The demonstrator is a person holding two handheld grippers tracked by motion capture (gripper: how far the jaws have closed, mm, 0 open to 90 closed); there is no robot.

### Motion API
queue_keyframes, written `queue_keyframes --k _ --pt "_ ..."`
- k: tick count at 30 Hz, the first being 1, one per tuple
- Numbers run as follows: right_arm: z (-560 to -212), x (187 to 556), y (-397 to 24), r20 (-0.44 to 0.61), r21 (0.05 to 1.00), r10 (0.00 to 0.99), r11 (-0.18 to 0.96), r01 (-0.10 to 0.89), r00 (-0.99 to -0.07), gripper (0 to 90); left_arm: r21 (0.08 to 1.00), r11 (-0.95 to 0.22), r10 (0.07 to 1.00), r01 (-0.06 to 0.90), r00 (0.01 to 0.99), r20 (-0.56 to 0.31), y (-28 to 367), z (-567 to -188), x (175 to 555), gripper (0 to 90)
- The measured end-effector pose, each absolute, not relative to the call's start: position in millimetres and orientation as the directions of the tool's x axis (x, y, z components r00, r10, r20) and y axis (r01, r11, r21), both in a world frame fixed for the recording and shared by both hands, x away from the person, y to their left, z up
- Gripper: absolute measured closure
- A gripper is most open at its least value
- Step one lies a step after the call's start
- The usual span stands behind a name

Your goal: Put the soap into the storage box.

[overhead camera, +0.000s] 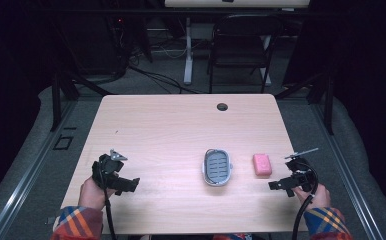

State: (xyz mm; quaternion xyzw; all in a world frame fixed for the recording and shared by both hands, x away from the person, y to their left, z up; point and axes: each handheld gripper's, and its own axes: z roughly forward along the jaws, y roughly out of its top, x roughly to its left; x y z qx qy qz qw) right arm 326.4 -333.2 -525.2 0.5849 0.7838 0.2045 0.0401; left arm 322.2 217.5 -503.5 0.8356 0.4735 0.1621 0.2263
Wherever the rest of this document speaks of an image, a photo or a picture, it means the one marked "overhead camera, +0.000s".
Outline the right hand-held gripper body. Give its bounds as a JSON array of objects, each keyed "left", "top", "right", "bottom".
[{"left": 283, "top": 147, "right": 319, "bottom": 193}]

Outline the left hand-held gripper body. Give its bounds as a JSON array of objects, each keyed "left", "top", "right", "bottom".
[{"left": 91, "top": 148, "right": 129, "bottom": 192}]

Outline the pink soap bar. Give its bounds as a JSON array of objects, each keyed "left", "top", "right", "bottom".
[{"left": 252, "top": 152, "right": 273, "bottom": 177}]

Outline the grey soap dish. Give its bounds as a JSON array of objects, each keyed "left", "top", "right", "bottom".
[{"left": 201, "top": 148, "right": 234, "bottom": 187}]

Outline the person's right hand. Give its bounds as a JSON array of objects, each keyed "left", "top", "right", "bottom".
[{"left": 292, "top": 182, "right": 332, "bottom": 211}]

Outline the person's left hand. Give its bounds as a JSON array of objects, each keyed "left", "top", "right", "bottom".
[{"left": 77, "top": 176, "right": 116, "bottom": 211}]

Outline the person's plaid clothing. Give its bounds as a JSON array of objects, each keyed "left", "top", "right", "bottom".
[{"left": 212, "top": 232, "right": 254, "bottom": 240}]

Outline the black metal stand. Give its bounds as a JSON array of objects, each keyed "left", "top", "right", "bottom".
[
  {"left": 274, "top": 69, "right": 336, "bottom": 136},
  {"left": 49, "top": 69, "right": 114, "bottom": 133}
]

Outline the white desk leg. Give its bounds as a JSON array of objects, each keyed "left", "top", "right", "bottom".
[
  {"left": 183, "top": 16, "right": 195, "bottom": 86},
  {"left": 261, "top": 33, "right": 273, "bottom": 87}
]

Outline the black folding chair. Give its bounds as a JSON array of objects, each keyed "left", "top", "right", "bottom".
[{"left": 207, "top": 13, "right": 285, "bottom": 95}]

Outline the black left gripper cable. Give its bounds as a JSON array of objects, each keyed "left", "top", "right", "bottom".
[{"left": 98, "top": 161, "right": 118, "bottom": 240}]

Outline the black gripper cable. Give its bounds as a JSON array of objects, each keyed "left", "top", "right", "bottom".
[
  {"left": 98, "top": 161, "right": 118, "bottom": 240},
  {"left": 291, "top": 161, "right": 320, "bottom": 240}
]

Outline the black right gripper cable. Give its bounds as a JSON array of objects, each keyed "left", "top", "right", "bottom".
[{"left": 291, "top": 161, "right": 320, "bottom": 240}]

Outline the grey metal floor rail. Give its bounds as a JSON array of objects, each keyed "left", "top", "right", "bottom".
[
  {"left": 0, "top": 99, "right": 79, "bottom": 240},
  {"left": 310, "top": 103, "right": 386, "bottom": 240}
]

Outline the black rectangular floor frame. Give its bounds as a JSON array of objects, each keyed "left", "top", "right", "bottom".
[{"left": 52, "top": 134, "right": 74, "bottom": 151}]

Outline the black floor cable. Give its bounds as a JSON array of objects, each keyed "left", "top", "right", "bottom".
[{"left": 127, "top": 63, "right": 204, "bottom": 95}]

